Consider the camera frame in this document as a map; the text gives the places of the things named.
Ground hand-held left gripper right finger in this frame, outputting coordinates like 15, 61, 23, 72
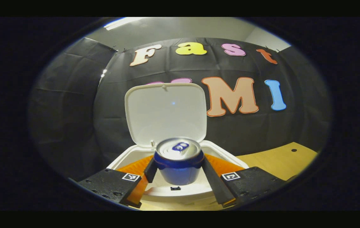
202, 154, 287, 208

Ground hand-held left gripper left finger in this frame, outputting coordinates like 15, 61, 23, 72
78, 155, 158, 209

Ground blue pop can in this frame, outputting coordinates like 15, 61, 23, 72
153, 137, 205, 186

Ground white desktop garbage bin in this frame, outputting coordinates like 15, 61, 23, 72
106, 83, 249, 205

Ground wooden desktop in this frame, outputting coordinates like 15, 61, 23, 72
129, 142, 318, 211

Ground black backdrop cloth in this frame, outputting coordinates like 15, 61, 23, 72
28, 37, 332, 182

